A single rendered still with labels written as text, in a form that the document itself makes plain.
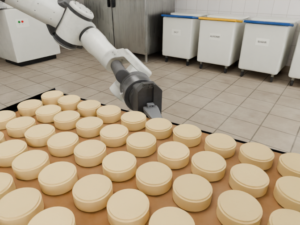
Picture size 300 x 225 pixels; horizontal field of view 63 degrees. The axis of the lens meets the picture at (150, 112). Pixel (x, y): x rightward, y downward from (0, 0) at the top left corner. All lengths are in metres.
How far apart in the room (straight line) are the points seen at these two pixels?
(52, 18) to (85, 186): 0.59
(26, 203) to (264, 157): 0.32
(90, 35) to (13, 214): 0.58
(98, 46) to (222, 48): 3.09
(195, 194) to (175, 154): 0.08
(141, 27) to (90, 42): 3.34
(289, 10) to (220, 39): 1.01
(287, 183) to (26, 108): 0.49
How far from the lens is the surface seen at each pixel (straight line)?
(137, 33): 4.17
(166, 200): 0.34
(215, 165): 0.37
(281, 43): 3.53
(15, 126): 0.51
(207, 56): 3.85
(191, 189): 0.32
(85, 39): 0.79
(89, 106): 0.53
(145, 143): 0.40
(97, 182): 0.34
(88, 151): 0.39
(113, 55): 0.73
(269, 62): 3.60
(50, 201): 0.36
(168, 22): 4.09
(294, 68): 3.58
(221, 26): 3.72
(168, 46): 4.15
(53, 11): 0.82
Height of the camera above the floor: 1.15
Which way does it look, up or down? 27 degrees down
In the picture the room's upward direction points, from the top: straight up
